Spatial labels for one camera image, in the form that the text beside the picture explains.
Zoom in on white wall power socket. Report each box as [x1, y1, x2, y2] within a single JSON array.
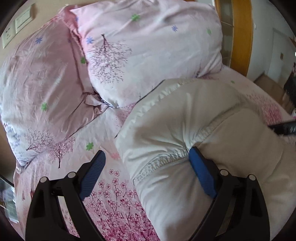
[[1, 23, 16, 49]]

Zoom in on left pink floral pillow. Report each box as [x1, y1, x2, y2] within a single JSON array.
[[1, 6, 107, 168]]

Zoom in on right pink floral pillow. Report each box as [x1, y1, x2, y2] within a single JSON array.
[[71, 1, 222, 108]]

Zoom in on pink floral pillow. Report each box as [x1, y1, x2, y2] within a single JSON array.
[[71, 1, 222, 108], [1, 6, 107, 168]]

